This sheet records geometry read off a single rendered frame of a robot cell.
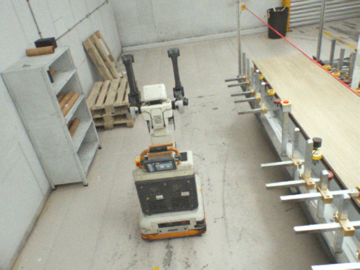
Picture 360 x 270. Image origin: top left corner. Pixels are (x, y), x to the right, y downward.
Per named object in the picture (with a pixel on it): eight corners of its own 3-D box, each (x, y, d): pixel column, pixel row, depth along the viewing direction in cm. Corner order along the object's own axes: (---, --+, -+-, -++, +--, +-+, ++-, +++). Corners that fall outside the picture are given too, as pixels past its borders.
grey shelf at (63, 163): (52, 190, 397) (0, 72, 319) (72, 151, 475) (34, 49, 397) (87, 186, 394) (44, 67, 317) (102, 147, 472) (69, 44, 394)
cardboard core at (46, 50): (24, 50, 360) (50, 46, 358) (27, 48, 367) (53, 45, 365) (27, 57, 364) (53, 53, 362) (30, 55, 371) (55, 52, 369)
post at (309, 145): (303, 196, 233) (307, 142, 209) (301, 193, 236) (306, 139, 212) (308, 196, 233) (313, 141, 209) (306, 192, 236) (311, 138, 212)
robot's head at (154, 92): (166, 98, 276) (163, 82, 279) (142, 100, 277) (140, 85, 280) (167, 103, 290) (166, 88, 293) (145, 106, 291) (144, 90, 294)
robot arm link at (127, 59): (119, 57, 279) (130, 55, 279) (122, 54, 292) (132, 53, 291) (129, 104, 296) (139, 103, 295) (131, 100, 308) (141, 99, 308)
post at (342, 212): (334, 257, 192) (343, 197, 168) (331, 252, 195) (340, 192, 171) (340, 257, 192) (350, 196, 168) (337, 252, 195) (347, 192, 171)
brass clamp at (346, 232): (342, 237, 173) (343, 230, 170) (331, 218, 184) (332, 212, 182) (355, 235, 172) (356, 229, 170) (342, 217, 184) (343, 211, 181)
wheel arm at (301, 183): (266, 190, 225) (266, 186, 223) (265, 187, 228) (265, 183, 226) (329, 184, 223) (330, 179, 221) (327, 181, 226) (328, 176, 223)
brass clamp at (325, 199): (323, 204, 194) (323, 198, 192) (314, 189, 206) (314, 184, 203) (333, 203, 194) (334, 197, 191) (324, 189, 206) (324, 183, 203)
